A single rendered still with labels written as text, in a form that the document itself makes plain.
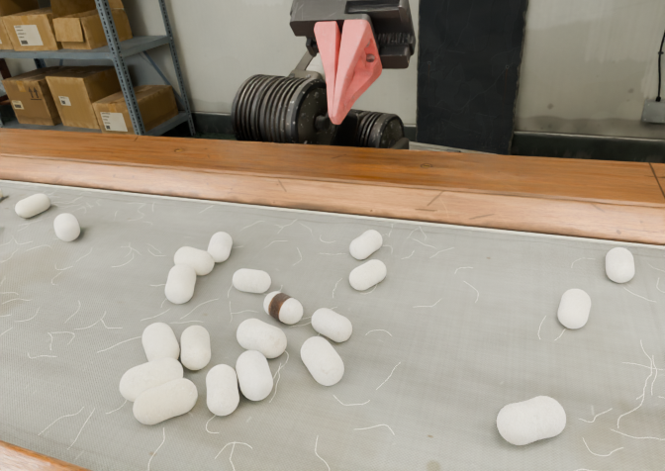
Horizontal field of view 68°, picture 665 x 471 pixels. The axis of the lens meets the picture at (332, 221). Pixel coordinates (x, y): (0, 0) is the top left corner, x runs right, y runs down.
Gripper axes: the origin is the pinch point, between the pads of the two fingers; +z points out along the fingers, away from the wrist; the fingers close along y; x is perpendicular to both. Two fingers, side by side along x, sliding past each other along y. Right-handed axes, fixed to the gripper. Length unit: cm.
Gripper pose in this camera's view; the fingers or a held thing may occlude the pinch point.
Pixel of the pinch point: (335, 112)
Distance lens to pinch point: 42.7
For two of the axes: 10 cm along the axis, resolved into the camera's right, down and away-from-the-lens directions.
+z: -1.9, 9.4, -2.8
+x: 2.7, 3.2, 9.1
